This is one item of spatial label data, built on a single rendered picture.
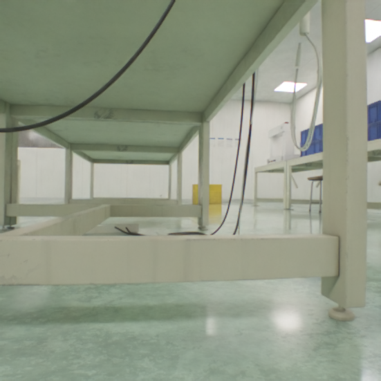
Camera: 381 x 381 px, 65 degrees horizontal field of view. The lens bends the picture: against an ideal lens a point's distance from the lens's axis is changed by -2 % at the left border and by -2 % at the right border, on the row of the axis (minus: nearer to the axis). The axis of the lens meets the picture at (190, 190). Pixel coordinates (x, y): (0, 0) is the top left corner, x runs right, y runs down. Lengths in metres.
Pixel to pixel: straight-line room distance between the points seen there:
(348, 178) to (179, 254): 0.31
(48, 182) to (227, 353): 7.96
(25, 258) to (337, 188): 0.53
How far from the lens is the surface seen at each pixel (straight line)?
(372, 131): 3.66
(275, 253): 0.53
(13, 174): 2.06
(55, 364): 0.47
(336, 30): 0.66
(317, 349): 0.52
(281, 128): 5.40
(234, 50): 1.16
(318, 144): 4.47
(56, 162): 8.28
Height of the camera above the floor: 0.22
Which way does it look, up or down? 1 degrees up
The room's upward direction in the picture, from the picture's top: 1 degrees clockwise
